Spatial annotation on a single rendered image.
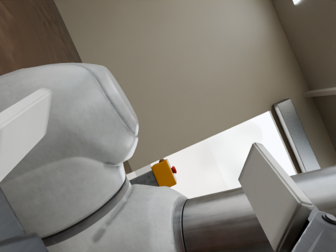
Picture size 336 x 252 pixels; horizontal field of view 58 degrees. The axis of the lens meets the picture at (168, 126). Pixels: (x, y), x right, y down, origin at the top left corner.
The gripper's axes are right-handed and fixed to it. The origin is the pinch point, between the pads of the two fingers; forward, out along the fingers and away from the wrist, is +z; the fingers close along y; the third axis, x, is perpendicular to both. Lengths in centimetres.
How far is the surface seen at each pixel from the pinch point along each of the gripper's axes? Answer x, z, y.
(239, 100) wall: -100, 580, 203
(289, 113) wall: -91, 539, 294
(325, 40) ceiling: 49, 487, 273
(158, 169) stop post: -55, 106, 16
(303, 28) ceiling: 62, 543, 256
